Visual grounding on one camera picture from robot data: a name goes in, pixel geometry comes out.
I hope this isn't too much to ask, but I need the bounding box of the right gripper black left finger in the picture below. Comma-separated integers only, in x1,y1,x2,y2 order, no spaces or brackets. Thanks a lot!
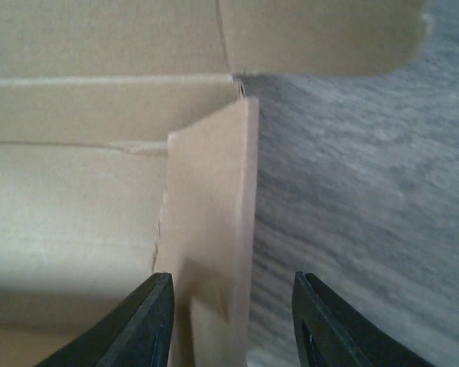
38,272,175,367

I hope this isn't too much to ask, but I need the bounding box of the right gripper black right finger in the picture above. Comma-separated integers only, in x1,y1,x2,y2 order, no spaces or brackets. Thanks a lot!
291,271,432,367

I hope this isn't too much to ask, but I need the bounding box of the small cardboard box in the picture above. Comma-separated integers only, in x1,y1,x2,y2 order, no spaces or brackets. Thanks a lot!
0,1,431,366

